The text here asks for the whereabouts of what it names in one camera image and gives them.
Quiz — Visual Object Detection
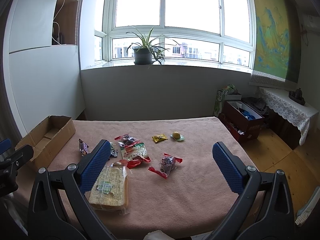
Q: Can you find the red clear dark snack bag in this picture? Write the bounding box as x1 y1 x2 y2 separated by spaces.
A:
148 153 183 179

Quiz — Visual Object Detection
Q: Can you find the snickers bar wrapper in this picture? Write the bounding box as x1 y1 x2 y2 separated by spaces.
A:
79 139 89 156

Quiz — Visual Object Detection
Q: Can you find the green landscape wall scroll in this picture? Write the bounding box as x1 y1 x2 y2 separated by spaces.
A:
251 0 301 89

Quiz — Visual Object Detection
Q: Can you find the potted spider plant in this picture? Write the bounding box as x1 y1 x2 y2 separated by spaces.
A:
125 26 171 65

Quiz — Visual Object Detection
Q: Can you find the dark ornament on side table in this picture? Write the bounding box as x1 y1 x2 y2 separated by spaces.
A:
288 88 305 106

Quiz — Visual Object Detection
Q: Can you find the pink table cloth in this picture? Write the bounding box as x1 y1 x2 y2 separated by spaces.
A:
48 117 252 239

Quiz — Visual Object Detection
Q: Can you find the green white shopping bag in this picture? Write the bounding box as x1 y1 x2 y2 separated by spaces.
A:
213 84 236 117

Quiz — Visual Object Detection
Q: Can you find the open cardboard box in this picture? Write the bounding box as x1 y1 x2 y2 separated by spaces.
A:
15 115 75 171

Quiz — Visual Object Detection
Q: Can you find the white window frame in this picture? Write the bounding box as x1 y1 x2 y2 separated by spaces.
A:
94 0 255 69

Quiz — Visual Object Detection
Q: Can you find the yellow candy in green wrapper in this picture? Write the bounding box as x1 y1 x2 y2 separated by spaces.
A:
171 131 184 141

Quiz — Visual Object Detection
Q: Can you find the sliced bread pack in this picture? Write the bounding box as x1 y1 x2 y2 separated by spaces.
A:
89 166 129 212

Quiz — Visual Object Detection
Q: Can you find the wooden wall shelf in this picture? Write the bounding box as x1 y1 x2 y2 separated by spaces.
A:
52 0 79 45

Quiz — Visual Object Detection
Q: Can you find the red storage box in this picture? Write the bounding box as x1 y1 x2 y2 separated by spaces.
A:
218 101 264 143

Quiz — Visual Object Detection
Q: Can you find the red green snack bag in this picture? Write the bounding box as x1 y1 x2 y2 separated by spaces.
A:
120 142 151 169

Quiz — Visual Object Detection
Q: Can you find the white cabinet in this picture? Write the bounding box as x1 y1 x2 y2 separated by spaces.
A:
2 0 85 137

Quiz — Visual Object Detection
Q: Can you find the yellow small snack packet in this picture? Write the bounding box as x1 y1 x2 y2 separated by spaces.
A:
152 134 168 143

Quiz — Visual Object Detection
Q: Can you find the white lace covered side table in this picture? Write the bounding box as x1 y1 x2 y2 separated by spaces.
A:
259 87 319 146

